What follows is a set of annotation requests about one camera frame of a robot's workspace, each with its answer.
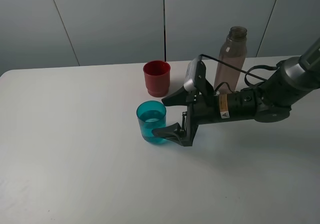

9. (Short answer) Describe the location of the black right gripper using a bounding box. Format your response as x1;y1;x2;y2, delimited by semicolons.
152;61;231;147

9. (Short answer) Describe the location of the teal translucent plastic cup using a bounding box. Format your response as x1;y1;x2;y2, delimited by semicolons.
136;100;167;145

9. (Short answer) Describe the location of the brown translucent water bottle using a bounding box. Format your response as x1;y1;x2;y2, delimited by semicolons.
213;26;249;94

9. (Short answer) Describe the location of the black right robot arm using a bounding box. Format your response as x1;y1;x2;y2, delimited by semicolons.
152;40;320;147

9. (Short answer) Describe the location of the red plastic cup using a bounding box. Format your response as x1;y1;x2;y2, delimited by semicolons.
143;60;171;98

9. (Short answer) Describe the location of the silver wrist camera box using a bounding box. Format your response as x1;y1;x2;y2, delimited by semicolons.
183;55;202;92

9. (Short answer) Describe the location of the black camera cable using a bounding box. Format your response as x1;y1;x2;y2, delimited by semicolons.
198;53;280;95

